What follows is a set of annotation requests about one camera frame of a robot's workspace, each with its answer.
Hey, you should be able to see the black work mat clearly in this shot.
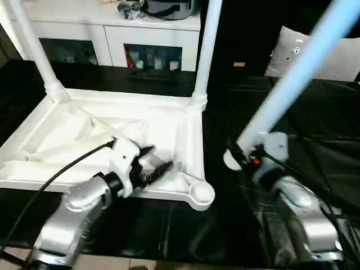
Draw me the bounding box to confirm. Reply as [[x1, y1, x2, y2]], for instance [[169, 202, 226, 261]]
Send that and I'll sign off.
[[0, 59, 360, 268]]

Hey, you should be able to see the grey cushion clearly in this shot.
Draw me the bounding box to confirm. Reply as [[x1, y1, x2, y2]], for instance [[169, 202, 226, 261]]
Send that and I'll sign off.
[[264, 25, 360, 83]]

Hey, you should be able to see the dark cabled device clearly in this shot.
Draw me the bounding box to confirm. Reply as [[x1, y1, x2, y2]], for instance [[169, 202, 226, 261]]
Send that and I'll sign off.
[[117, 0, 196, 21]]

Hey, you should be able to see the white glass-door cabinet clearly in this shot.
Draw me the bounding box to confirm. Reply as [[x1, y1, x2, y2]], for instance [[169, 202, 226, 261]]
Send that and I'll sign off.
[[0, 0, 202, 73]]

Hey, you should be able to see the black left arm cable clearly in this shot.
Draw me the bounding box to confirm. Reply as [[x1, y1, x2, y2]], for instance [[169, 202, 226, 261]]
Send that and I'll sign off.
[[0, 142, 118, 257]]

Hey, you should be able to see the black sofa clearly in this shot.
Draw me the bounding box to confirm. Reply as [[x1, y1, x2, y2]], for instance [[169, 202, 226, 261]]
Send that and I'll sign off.
[[200, 0, 360, 79]]

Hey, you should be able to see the white plastic table top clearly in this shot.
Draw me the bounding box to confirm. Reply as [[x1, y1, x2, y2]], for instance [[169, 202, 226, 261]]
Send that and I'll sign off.
[[0, 89, 216, 212]]

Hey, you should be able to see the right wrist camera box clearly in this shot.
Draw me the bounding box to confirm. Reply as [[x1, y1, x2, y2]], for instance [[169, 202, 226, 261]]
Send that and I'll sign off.
[[254, 132, 290, 172]]

